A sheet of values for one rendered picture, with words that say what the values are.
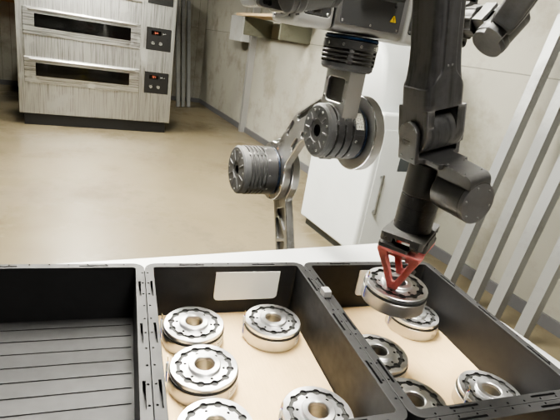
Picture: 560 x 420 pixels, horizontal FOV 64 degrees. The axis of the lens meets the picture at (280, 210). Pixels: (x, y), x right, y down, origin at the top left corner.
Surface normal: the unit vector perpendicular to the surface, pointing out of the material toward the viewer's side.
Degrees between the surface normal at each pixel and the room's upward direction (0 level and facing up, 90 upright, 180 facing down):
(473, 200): 92
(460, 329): 90
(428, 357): 0
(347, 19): 90
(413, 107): 105
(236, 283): 90
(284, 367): 0
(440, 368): 0
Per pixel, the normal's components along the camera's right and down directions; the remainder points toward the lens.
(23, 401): 0.15, -0.93
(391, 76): 0.48, 0.06
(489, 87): -0.90, 0.02
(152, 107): 0.40, 0.37
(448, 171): -0.90, 0.29
